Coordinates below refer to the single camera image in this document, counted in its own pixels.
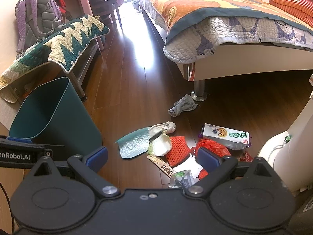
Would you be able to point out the green cream quilted mat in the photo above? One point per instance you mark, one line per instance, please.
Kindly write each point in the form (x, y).
(62, 48)

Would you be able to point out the metal bed leg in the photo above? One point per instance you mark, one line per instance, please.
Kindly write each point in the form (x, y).
(198, 94)

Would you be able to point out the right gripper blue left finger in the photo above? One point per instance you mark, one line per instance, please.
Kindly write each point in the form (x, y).
(86, 170)

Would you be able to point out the dark wooden chair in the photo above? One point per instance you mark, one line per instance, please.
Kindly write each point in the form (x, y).
(106, 10)

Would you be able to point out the dark green trash bin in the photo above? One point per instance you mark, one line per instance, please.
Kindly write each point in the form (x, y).
(53, 114)

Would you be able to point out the red plastic bag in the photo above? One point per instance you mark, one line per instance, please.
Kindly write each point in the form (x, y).
(211, 148)

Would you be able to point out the teal bubble mailer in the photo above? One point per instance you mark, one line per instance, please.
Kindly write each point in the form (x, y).
(134, 143)

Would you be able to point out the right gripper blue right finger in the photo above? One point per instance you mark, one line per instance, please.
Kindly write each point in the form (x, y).
(219, 169)

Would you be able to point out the white tissue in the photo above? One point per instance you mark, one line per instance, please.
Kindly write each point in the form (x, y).
(159, 141)

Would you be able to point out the wooden ruler stick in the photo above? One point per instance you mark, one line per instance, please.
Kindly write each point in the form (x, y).
(164, 167)

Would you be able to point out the silver green snack wrapper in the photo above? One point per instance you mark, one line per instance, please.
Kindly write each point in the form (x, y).
(182, 180)

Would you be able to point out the purple grey backpack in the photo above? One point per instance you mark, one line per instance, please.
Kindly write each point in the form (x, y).
(36, 20)

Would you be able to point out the white cylindrical appliance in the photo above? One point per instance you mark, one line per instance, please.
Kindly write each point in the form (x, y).
(290, 153)

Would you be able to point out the bed with orange blanket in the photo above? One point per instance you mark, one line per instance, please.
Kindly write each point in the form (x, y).
(216, 38)

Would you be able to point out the white snack package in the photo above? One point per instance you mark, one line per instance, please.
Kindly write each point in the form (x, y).
(230, 138)

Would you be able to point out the small dark red wrapper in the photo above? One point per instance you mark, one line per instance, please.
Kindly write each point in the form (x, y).
(246, 157)

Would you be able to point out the grey paper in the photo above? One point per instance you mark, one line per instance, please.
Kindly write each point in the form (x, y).
(186, 103)

